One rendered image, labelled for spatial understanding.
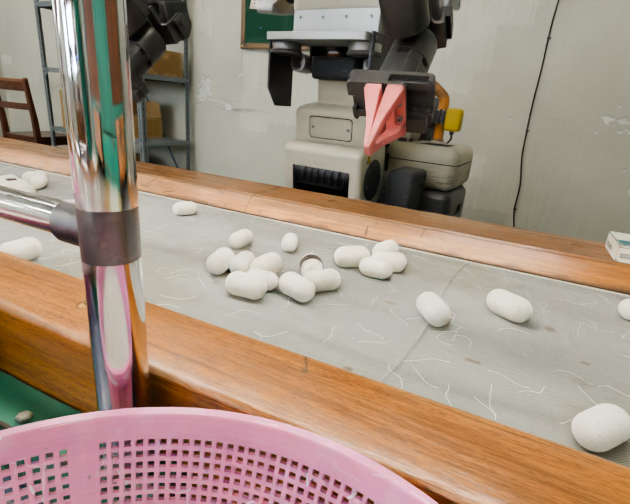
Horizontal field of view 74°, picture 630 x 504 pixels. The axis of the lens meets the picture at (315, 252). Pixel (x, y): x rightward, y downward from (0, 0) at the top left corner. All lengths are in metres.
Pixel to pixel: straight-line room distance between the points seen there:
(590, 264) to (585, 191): 1.86
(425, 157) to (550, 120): 1.19
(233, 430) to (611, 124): 2.28
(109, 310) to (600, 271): 0.47
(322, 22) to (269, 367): 0.94
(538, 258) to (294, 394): 0.37
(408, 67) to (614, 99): 1.87
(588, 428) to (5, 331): 0.34
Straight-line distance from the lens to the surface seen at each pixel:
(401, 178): 1.12
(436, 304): 0.33
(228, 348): 0.24
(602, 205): 2.40
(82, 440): 0.20
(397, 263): 0.42
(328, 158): 1.04
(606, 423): 0.27
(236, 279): 0.34
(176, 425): 0.20
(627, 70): 2.38
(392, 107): 0.50
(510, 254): 0.52
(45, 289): 0.33
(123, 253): 0.18
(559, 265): 0.52
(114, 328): 0.20
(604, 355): 0.38
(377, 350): 0.30
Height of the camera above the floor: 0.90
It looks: 19 degrees down
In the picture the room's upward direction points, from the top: 5 degrees clockwise
